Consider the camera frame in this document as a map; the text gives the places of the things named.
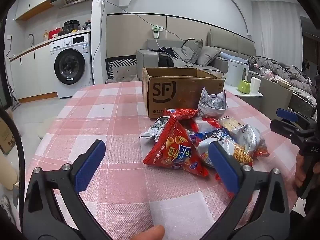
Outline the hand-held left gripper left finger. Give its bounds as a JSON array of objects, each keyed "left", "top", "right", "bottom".
[{"left": 23, "top": 140, "right": 107, "bottom": 240}]

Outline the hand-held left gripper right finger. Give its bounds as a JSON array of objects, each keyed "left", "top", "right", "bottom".
[{"left": 208, "top": 141, "right": 290, "bottom": 240}]

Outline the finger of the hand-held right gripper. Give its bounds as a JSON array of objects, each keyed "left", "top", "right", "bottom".
[
  {"left": 270, "top": 119, "right": 308, "bottom": 146},
  {"left": 276, "top": 108, "right": 316, "bottom": 131}
]

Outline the clear crispy noodle packet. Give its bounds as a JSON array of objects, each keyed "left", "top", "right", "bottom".
[{"left": 199, "top": 136, "right": 253, "bottom": 168}]

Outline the red triangular snack packet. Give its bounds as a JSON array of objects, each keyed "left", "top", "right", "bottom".
[{"left": 142, "top": 116, "right": 209, "bottom": 178}]

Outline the purple packet black-white print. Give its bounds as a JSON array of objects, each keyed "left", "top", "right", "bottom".
[
  {"left": 197, "top": 87, "right": 228, "bottom": 119},
  {"left": 139, "top": 117, "right": 170, "bottom": 142}
]

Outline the brown cardboard box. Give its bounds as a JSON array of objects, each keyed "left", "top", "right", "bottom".
[{"left": 142, "top": 67, "right": 225, "bottom": 119}]

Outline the person's right hand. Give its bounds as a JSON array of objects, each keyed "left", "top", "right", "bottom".
[{"left": 294, "top": 152, "right": 307, "bottom": 189}]

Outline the person's left hand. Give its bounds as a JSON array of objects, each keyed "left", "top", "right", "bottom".
[{"left": 127, "top": 225, "right": 165, "bottom": 240}]

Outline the silver white snack packet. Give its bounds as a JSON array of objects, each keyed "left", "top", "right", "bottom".
[{"left": 237, "top": 124, "right": 263, "bottom": 153}]

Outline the white coffee table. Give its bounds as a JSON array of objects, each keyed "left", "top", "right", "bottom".
[{"left": 220, "top": 72, "right": 264, "bottom": 98}]

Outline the beige snack packet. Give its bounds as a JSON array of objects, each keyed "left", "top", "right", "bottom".
[{"left": 218, "top": 116, "right": 247, "bottom": 130}]

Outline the grey quilt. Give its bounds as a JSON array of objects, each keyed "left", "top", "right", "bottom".
[{"left": 247, "top": 56, "right": 315, "bottom": 95}]

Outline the green mug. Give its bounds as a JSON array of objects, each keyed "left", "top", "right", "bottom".
[{"left": 237, "top": 79, "right": 251, "bottom": 94}]

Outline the pink checked tablecloth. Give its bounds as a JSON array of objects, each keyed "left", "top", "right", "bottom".
[{"left": 24, "top": 81, "right": 308, "bottom": 240}]

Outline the white electric kettle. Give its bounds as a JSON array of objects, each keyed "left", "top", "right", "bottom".
[{"left": 226, "top": 59, "right": 250, "bottom": 87}]

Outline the dark wooden wardrobe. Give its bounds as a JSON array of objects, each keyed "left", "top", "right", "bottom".
[{"left": 300, "top": 16, "right": 320, "bottom": 75}]

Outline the light blue cushion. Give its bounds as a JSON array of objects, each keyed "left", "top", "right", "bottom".
[{"left": 219, "top": 52, "right": 245, "bottom": 63}]

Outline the cream rounded object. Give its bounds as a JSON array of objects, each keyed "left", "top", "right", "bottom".
[{"left": 0, "top": 152, "right": 18, "bottom": 190}]

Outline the white curtain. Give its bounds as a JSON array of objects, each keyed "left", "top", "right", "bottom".
[{"left": 251, "top": 1, "right": 303, "bottom": 65}]

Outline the white washing machine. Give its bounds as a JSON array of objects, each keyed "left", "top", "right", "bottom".
[{"left": 50, "top": 33, "right": 94, "bottom": 98}]

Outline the cardboard box with print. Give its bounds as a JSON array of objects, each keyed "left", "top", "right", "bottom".
[{"left": 0, "top": 110, "right": 15, "bottom": 155}]

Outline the grey pillow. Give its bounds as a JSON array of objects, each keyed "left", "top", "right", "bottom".
[
  {"left": 181, "top": 39, "right": 203, "bottom": 64},
  {"left": 196, "top": 45, "right": 222, "bottom": 67}
]

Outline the white kitchen counter cabinet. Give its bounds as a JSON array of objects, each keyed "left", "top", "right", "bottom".
[{"left": 9, "top": 34, "right": 58, "bottom": 103}]

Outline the black patterned panel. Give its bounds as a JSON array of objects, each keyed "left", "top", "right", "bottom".
[{"left": 105, "top": 56, "right": 137, "bottom": 79}]

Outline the grey jacket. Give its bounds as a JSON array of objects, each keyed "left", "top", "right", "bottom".
[{"left": 172, "top": 46, "right": 198, "bottom": 68}]

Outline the black garment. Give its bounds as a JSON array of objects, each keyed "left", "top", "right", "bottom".
[{"left": 159, "top": 47, "right": 175, "bottom": 68}]

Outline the grey sofa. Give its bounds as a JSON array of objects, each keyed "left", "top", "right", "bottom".
[{"left": 136, "top": 29, "right": 258, "bottom": 80}]

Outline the black pressure cooker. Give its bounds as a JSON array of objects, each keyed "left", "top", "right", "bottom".
[{"left": 63, "top": 20, "right": 80, "bottom": 33}]

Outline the beige bed frame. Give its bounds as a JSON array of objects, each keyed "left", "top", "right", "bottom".
[{"left": 260, "top": 75, "right": 315, "bottom": 120}]

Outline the thick black cable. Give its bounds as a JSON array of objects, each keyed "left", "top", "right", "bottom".
[{"left": 0, "top": 107, "right": 26, "bottom": 188}]

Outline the wall socket with charger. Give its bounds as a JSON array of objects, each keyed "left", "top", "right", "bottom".
[{"left": 151, "top": 24, "right": 163, "bottom": 39}]

